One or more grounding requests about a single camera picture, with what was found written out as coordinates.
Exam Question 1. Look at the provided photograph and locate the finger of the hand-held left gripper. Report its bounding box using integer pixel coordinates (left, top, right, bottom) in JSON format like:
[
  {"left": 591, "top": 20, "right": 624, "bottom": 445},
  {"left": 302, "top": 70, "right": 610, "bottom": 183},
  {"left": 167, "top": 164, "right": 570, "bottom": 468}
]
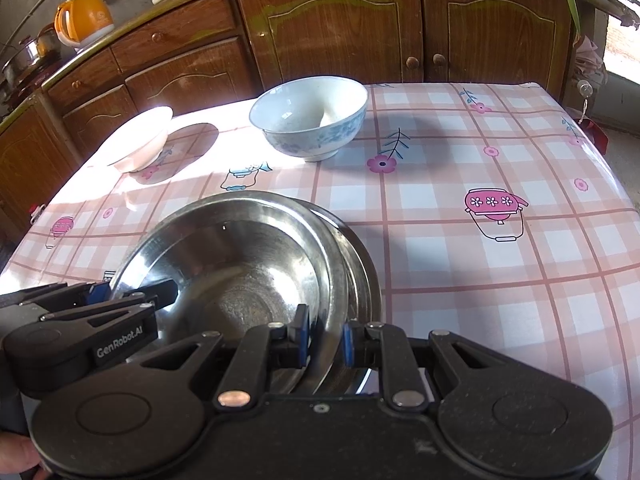
[
  {"left": 42, "top": 280, "right": 179, "bottom": 333},
  {"left": 0, "top": 282, "right": 110, "bottom": 313}
]

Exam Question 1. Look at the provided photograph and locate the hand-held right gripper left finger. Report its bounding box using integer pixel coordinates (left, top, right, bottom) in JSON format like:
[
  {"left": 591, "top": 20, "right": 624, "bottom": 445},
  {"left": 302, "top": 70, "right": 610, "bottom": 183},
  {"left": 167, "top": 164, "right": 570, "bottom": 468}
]
[{"left": 132, "top": 304, "right": 310, "bottom": 411}]

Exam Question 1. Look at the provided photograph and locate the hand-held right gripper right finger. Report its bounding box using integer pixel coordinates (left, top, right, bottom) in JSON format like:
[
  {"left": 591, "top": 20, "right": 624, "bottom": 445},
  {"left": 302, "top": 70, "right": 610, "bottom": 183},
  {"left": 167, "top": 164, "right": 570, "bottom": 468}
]
[{"left": 343, "top": 320, "right": 506, "bottom": 411}]

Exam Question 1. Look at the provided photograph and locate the large steel plate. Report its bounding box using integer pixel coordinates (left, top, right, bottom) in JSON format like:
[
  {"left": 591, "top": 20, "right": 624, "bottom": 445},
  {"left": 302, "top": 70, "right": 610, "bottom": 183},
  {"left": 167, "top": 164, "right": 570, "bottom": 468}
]
[{"left": 307, "top": 202, "right": 384, "bottom": 396}]

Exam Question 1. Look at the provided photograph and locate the steel bowl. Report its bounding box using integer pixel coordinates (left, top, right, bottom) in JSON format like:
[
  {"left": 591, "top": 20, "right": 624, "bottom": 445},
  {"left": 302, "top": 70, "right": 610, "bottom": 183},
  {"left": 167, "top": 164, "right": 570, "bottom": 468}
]
[{"left": 109, "top": 190, "right": 335, "bottom": 396}]

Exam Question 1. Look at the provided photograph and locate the person's left hand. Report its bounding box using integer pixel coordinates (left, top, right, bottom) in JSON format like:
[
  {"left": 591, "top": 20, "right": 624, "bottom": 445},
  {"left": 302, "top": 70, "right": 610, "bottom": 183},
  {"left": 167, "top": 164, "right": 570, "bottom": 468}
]
[{"left": 0, "top": 432, "right": 42, "bottom": 478}]

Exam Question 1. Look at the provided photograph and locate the pink plaid tablecloth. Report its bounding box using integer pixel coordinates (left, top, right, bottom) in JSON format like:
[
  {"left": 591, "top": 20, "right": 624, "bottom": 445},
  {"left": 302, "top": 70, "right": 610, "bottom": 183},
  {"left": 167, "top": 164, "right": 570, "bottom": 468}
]
[{"left": 0, "top": 82, "right": 640, "bottom": 480}]

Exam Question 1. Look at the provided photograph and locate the wooden corner cabinet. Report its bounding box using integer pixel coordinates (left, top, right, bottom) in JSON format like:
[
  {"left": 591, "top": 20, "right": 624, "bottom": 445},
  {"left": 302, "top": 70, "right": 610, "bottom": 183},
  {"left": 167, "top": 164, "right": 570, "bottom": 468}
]
[{"left": 0, "top": 92, "right": 83, "bottom": 256}]

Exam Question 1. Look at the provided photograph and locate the white ceramic bowl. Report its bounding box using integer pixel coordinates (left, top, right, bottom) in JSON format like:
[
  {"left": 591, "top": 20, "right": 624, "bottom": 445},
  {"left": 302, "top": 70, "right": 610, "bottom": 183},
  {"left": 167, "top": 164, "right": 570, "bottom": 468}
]
[{"left": 102, "top": 106, "right": 174, "bottom": 173}]

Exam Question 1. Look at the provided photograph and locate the wooden cabinet with drawers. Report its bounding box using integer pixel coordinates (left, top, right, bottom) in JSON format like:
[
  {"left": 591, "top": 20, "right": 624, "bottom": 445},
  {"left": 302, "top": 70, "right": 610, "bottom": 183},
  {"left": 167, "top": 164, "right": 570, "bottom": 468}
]
[{"left": 42, "top": 0, "right": 263, "bottom": 156}]

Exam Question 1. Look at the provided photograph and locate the induction cooker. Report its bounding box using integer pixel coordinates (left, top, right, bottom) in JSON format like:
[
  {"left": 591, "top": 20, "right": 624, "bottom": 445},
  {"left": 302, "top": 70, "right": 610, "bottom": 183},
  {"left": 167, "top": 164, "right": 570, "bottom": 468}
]
[{"left": 0, "top": 60, "right": 66, "bottom": 106}]

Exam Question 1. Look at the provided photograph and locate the blue floral ceramic bowl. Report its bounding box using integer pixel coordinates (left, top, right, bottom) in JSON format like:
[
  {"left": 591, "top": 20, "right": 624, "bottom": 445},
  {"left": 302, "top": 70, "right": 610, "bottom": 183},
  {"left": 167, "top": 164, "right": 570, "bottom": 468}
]
[{"left": 248, "top": 76, "right": 369, "bottom": 163}]

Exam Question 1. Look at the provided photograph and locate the steel cooking pot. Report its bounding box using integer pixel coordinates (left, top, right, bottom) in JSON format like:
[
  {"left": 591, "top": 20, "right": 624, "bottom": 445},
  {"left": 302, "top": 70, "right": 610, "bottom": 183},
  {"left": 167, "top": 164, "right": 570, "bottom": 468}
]
[{"left": 2, "top": 22, "right": 62, "bottom": 88}]

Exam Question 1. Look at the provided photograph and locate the orange electric kettle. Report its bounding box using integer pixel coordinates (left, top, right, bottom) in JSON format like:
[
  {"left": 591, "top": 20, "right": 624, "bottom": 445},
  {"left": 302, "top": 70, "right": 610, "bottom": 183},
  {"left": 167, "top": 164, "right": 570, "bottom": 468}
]
[{"left": 54, "top": 0, "right": 116, "bottom": 51}]

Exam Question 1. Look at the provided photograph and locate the wooden double-door cabinet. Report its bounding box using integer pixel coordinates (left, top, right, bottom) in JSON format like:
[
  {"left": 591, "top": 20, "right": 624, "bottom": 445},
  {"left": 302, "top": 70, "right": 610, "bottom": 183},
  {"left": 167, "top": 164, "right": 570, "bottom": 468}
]
[{"left": 227, "top": 0, "right": 576, "bottom": 103}]

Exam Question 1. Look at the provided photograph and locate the pink hanging cloth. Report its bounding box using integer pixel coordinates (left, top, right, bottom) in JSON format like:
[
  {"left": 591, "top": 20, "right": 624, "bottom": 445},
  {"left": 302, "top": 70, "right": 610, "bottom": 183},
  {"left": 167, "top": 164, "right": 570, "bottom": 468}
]
[{"left": 572, "top": 35, "right": 608, "bottom": 86}]

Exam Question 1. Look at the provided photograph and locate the window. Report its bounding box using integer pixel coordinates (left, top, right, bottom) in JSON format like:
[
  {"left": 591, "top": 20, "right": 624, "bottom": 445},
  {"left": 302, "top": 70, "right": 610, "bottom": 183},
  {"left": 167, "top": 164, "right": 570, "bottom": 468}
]
[{"left": 595, "top": 0, "right": 640, "bottom": 136}]

